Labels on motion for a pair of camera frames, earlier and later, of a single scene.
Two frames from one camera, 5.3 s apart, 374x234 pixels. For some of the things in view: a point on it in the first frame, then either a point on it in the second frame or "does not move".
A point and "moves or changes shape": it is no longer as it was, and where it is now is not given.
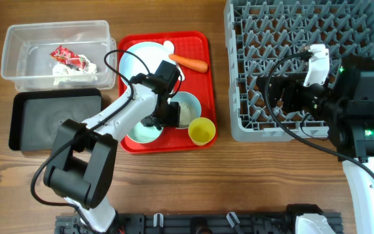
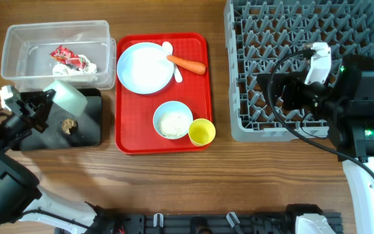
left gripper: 174,121 -> 30,104
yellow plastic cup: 201,130 does not move
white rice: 184,115 moves or changes shape
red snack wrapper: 67,56 does not move
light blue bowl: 191,100 -> 172,119
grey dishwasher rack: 260,34 does not move
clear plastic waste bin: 58,55 does not move
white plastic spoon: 169,45 does not move
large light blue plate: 143,58 does not move
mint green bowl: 143,134 -> 67,97
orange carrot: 195,65 does not move
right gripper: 292,85 does not move
